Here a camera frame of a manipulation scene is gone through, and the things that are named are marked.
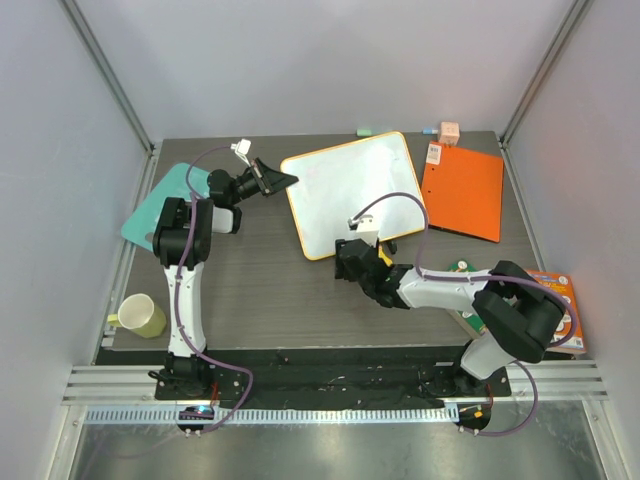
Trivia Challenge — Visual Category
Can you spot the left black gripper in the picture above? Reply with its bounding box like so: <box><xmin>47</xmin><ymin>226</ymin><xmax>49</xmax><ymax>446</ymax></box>
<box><xmin>230</xmin><ymin>159</ymin><xmax>299</xmax><ymax>206</ymax></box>

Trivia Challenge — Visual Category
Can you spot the yellow bone shaped eraser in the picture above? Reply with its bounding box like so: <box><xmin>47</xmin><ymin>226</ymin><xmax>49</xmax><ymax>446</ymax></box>
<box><xmin>378</xmin><ymin>245</ymin><xmax>393</xmax><ymax>267</ymax></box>

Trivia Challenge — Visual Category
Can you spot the yellow framed whiteboard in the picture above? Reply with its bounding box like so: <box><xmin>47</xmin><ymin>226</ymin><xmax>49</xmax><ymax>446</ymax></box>
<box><xmin>280</xmin><ymin>131</ymin><xmax>422</xmax><ymax>261</ymax></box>

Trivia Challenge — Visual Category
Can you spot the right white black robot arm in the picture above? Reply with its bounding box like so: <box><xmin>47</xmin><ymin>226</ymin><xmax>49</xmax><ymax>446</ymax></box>
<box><xmin>335</xmin><ymin>239</ymin><xmax>576</xmax><ymax>395</ymax></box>

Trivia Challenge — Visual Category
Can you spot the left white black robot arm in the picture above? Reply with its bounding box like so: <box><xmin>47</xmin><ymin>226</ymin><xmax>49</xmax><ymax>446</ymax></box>
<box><xmin>149</xmin><ymin>158</ymin><xmax>299</xmax><ymax>400</ymax></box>

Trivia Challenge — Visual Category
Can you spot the green book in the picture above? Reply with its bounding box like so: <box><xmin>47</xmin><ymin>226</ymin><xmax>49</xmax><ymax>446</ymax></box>
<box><xmin>448</xmin><ymin>259</ymin><xmax>488</xmax><ymax>339</ymax></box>

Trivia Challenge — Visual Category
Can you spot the orange folder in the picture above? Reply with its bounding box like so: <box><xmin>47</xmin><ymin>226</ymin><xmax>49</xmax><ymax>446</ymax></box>
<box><xmin>421</xmin><ymin>142</ymin><xmax>504</xmax><ymax>243</ymax></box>

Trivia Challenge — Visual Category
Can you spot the teal cutting board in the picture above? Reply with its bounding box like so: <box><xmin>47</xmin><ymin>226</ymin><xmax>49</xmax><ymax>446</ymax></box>
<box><xmin>121</xmin><ymin>163</ymin><xmax>209</xmax><ymax>252</ymax></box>

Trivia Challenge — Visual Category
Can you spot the pink cube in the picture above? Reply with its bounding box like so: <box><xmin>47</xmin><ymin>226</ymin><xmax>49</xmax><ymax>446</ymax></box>
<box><xmin>438</xmin><ymin>121</ymin><xmax>460</xmax><ymax>146</ymax></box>

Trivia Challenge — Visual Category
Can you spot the pale yellow mug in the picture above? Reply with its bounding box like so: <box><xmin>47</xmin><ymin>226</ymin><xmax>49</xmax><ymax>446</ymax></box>
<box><xmin>107</xmin><ymin>293</ymin><xmax>167</xmax><ymax>339</ymax></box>

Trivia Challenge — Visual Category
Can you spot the orange book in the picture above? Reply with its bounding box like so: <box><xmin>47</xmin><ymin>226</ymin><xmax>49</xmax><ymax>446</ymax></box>
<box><xmin>524</xmin><ymin>269</ymin><xmax>587</xmax><ymax>357</ymax></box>

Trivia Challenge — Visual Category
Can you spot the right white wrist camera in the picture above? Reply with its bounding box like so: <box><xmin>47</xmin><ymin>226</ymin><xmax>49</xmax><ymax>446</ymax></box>
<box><xmin>348</xmin><ymin>214</ymin><xmax>380</xmax><ymax>247</ymax></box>

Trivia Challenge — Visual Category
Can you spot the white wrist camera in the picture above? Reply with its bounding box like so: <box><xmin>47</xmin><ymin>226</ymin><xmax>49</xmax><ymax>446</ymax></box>
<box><xmin>348</xmin><ymin>214</ymin><xmax>380</xmax><ymax>247</ymax></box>
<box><xmin>230</xmin><ymin>138</ymin><xmax>251</xmax><ymax>167</ymax></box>

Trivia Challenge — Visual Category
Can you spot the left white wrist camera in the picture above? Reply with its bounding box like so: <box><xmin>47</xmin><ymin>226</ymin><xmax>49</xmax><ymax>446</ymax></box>
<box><xmin>230</xmin><ymin>138</ymin><xmax>251</xmax><ymax>167</ymax></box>

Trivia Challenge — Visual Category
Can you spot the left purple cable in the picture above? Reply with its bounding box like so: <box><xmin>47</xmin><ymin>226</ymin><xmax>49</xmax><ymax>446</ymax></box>
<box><xmin>169</xmin><ymin>145</ymin><xmax>254</xmax><ymax>435</ymax></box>

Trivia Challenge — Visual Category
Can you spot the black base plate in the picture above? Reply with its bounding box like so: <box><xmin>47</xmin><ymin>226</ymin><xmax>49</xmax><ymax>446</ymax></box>
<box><xmin>148</xmin><ymin>347</ymin><xmax>511</xmax><ymax>411</ymax></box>

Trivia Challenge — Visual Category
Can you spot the slotted grey cable duct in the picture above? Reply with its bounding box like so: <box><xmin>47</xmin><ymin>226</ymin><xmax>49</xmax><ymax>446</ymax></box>
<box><xmin>84</xmin><ymin>404</ymin><xmax>459</xmax><ymax>426</ymax></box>

